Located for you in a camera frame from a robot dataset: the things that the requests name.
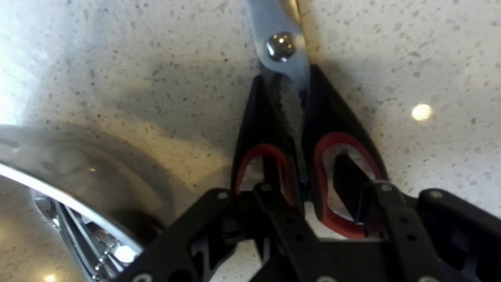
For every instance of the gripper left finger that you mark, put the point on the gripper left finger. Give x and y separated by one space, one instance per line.
184 239

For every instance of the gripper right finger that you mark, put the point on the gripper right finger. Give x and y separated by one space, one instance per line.
407 231

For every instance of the black and red scissors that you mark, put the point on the black and red scissors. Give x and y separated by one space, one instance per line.
332 113

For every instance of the silver metal bowl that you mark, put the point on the silver metal bowl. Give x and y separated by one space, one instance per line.
74 176

